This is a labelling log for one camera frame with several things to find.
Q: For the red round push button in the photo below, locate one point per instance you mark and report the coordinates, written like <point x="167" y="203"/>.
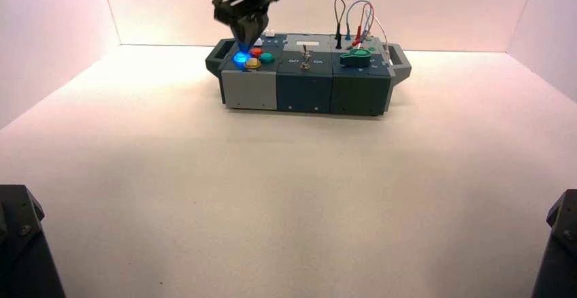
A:
<point x="257" y="52"/>

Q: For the white slider knob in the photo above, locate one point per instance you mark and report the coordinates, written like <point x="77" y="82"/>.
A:
<point x="258" y="42"/>
<point x="270" y="32"/>

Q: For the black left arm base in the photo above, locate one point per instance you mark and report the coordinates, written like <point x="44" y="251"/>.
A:
<point x="22" y="251"/>

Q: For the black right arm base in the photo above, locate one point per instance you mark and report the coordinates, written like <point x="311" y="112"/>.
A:
<point x="559" y="251"/>

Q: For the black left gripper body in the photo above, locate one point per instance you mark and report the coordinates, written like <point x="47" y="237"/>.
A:
<point x="248" y="0"/>

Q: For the blue grey modular control box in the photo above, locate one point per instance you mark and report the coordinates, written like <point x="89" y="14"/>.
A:
<point x="306" y="93"/>

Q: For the yellow round push button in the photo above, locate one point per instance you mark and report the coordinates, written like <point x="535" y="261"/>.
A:
<point x="253" y="64"/>

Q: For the green round push button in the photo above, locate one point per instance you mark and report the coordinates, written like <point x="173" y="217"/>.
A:
<point x="267" y="58"/>

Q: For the small metal toggle switch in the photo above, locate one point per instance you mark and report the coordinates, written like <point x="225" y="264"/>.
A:
<point x="304" y="50"/>
<point x="305" y="64"/>

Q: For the blue round push button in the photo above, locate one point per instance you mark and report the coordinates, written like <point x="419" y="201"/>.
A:
<point x="237" y="59"/>

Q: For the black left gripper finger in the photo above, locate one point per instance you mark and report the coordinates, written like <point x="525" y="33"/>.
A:
<point x="255" y="27"/>
<point x="240" y="34"/>

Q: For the green black rotary knob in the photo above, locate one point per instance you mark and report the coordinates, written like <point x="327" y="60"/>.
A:
<point x="356" y="57"/>

